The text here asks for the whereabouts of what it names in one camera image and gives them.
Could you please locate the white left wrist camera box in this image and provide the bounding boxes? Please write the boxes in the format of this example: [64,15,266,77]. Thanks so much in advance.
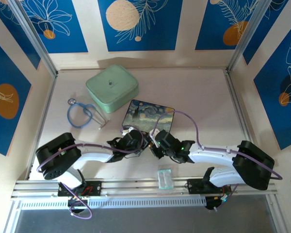
[121,126,137,136]

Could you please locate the mint green zip case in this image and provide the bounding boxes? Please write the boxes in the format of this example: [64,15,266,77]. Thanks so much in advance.
[85,64,140,114]

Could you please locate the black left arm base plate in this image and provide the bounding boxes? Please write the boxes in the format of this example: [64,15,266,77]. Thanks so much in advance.
[57,181,103,198]

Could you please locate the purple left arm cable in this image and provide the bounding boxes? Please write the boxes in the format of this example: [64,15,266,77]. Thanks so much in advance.
[36,125,146,219]

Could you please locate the starry night print box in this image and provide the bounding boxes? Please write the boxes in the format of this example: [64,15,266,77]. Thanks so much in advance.
[121,99,175,136]

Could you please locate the clear plastic packet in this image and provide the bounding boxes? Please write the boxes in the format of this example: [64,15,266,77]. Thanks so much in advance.
[157,167,174,191]

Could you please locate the aluminium front rail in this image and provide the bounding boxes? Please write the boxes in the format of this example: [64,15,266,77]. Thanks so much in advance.
[11,176,279,200]

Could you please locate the blue poster with beige circle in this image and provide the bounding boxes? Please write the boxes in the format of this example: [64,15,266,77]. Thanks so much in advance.
[97,0,184,52]

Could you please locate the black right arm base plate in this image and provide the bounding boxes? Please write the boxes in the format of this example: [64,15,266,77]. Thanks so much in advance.
[186,178,233,195]

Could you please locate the blue poster with white flower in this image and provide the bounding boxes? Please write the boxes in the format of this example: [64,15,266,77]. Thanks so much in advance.
[21,0,89,54]

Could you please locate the black connector box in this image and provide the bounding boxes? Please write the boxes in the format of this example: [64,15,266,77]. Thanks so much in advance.
[67,196,90,215]
[204,195,228,211]

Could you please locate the blue stethoscope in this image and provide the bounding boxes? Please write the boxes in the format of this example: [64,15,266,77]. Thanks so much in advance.
[67,98,111,131]

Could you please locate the white slotted cable duct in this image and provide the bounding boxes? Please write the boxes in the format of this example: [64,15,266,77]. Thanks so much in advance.
[19,196,207,211]

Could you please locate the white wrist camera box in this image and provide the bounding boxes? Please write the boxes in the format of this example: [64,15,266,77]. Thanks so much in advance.
[148,129,161,148]
[121,126,137,136]

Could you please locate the blue poster with orange fruit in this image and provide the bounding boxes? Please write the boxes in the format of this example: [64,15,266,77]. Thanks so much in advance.
[195,0,268,51]

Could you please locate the aluminium frame post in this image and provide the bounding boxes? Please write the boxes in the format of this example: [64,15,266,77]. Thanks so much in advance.
[7,0,59,78]
[226,0,277,73]

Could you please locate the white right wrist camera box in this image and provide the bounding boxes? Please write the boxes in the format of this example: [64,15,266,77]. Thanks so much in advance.
[148,129,161,148]

